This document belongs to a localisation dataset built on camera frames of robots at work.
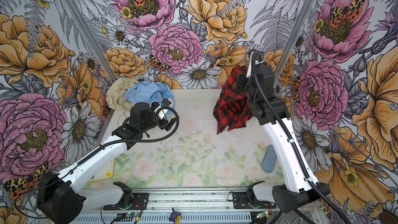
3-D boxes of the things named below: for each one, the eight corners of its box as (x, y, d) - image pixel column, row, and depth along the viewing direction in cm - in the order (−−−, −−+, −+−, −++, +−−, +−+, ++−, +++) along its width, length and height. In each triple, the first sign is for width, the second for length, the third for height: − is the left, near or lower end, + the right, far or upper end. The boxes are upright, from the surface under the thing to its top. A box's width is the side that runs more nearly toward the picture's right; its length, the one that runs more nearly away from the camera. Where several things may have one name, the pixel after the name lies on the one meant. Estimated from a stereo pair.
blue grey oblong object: (259, 167, 86) (260, 165, 84) (268, 146, 94) (269, 144, 92) (270, 173, 84) (271, 172, 82) (278, 152, 92) (280, 149, 90)
